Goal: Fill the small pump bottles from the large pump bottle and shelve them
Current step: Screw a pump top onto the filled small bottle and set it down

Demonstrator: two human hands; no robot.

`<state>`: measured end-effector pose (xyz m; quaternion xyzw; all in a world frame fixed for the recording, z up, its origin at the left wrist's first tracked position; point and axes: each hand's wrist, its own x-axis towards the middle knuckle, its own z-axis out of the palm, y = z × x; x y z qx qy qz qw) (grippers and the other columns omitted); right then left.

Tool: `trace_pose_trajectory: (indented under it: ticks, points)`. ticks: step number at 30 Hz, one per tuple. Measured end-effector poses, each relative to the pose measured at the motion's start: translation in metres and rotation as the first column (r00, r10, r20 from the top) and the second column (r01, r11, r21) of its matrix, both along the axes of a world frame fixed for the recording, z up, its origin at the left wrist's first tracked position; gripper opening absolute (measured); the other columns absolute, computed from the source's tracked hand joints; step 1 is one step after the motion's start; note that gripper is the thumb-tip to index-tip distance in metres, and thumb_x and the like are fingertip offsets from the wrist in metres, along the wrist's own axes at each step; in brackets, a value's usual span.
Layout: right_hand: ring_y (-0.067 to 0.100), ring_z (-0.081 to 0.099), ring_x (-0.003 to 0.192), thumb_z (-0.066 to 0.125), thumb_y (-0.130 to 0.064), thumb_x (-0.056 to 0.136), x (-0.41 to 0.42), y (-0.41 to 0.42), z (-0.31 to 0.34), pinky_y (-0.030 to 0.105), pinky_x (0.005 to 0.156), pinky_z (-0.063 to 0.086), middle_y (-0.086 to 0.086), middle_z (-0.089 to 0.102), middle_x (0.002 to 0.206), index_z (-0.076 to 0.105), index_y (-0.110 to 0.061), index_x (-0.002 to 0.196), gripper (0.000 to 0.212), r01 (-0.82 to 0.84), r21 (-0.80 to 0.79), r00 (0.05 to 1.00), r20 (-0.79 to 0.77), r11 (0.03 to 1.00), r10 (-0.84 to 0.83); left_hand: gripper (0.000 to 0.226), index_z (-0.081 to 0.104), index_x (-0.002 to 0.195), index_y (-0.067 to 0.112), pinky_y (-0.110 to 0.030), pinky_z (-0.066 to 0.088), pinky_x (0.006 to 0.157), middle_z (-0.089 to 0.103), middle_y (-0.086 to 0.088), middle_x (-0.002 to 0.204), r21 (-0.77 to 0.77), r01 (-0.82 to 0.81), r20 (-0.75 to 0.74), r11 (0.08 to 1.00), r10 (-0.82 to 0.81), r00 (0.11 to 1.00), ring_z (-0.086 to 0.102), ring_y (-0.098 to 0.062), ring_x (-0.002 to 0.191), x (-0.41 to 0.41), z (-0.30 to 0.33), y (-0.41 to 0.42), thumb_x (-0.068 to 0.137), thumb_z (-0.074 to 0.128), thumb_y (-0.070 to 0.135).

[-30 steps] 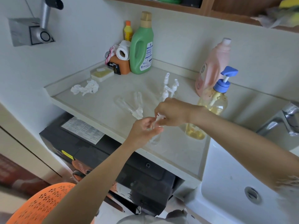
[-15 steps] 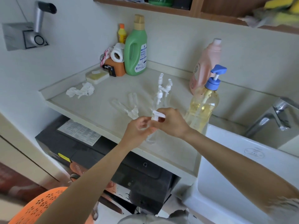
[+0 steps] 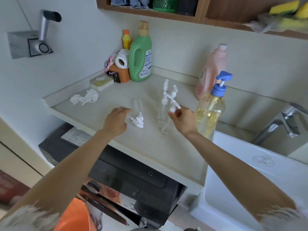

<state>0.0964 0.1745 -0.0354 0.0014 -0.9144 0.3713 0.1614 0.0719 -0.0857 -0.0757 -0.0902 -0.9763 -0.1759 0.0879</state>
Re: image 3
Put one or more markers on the black washing machine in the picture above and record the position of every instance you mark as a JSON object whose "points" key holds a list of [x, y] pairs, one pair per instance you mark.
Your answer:
{"points": [[134, 175]]}

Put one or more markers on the wooden wall shelf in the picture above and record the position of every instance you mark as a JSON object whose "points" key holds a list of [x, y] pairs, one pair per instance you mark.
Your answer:
{"points": [[216, 14]]}

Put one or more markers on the green plastic bottle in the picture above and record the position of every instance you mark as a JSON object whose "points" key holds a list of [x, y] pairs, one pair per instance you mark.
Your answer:
{"points": [[165, 4]]}

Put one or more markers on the brown floor mat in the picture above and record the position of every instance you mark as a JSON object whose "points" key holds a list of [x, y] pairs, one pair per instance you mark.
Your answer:
{"points": [[12, 187]]}

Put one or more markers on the person's left hand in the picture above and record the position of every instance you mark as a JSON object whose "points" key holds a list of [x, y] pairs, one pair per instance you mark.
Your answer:
{"points": [[114, 123]]}

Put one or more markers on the black container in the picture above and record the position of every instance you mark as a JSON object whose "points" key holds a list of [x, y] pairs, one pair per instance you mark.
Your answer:
{"points": [[187, 5]]}

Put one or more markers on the pink detergent bottle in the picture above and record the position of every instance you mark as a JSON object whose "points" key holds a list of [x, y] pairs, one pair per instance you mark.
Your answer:
{"points": [[209, 69]]}

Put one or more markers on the small yellow orange-capped bottle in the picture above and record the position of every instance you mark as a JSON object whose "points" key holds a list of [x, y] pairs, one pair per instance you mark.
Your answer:
{"points": [[126, 40]]}

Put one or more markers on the white ceramic sink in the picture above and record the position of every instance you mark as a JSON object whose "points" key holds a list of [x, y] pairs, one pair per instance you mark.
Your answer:
{"points": [[252, 180]]}

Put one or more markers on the person's left forearm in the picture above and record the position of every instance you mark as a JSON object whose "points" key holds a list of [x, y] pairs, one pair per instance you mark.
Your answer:
{"points": [[65, 175]]}

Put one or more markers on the crumpled white tissue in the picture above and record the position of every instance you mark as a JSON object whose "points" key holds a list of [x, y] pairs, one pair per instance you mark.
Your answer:
{"points": [[84, 97]]}

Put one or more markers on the white paper label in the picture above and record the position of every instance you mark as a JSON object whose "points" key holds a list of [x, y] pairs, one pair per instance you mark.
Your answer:
{"points": [[76, 136]]}

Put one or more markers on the yellow sponge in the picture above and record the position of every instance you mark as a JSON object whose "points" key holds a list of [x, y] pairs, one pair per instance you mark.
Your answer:
{"points": [[284, 7], [302, 11]]}

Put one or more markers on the person's right thumb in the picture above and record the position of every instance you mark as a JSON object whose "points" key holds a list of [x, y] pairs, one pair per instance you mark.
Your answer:
{"points": [[172, 115]]}

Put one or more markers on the yellow liquid blue pump bottle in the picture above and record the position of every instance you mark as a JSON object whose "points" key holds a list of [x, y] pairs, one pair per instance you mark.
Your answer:
{"points": [[209, 113]]}

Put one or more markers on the clear plastic bag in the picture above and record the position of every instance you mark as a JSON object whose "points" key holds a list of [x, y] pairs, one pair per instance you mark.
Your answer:
{"points": [[276, 22]]}

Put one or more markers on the white toilet paper roll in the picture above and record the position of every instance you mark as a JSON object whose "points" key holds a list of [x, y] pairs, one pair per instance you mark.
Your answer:
{"points": [[122, 58]]}

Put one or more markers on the person's left fingers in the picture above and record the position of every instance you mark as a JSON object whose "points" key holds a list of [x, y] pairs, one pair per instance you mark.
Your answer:
{"points": [[121, 110]]}

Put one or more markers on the orange plastic basin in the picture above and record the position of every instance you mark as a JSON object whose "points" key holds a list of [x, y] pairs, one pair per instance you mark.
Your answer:
{"points": [[73, 216]]}

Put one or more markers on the grey wall holder plate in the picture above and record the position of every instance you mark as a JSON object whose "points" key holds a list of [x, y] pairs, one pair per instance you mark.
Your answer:
{"points": [[18, 44]]}

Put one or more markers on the small clear spray bottle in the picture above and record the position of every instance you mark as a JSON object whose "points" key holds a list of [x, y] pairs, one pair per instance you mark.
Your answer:
{"points": [[136, 107], [167, 125], [140, 110]]}

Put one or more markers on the person's right forearm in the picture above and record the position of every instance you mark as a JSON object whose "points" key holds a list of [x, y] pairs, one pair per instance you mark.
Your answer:
{"points": [[240, 175]]}

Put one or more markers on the person's right hand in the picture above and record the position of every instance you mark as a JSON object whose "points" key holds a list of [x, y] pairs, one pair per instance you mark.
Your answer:
{"points": [[187, 122]]}

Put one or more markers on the blue cloth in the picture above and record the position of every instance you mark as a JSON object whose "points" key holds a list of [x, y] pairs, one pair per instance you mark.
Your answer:
{"points": [[130, 1]]}

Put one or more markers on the green detergent bottle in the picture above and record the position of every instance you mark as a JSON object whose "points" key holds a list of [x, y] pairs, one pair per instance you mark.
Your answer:
{"points": [[140, 55]]}

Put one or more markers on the cluster of standing spray bottles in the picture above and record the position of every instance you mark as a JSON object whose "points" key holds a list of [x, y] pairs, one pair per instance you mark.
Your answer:
{"points": [[166, 95]]}

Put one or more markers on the chrome faucet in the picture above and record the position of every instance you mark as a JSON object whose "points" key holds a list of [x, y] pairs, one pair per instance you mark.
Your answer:
{"points": [[281, 121]]}

